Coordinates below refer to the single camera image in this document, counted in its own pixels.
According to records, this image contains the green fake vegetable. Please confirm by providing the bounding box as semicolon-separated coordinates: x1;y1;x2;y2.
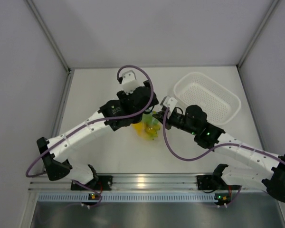
142;113;158;126

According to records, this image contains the white slotted cable duct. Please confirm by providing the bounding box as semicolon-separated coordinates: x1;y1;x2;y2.
38;192;229;203

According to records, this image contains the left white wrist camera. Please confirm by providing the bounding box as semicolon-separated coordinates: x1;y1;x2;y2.
118;70;140;95

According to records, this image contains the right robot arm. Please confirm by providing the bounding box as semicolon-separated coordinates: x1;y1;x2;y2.
153;105;285;203

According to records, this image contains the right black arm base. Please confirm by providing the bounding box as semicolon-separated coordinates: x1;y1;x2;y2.
197;175;228;191

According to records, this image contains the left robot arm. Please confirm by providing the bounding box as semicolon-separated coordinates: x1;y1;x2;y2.
37;81;159;190

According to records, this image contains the aluminium mounting rail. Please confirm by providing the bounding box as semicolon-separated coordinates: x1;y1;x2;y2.
28;172;259;191

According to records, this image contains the yellow fake banana bunch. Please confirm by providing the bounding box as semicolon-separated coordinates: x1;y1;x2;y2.
144;124;161;140

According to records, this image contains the white perforated plastic basket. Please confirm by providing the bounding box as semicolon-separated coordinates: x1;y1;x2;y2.
173;72;241;125

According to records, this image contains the clear zip top bag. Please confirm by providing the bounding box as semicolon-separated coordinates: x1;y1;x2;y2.
131;111;161;141

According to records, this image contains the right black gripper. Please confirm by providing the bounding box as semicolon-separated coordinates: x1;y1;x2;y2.
153;110;198;135

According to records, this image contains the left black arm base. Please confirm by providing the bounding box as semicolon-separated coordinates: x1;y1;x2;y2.
71;175;113;191

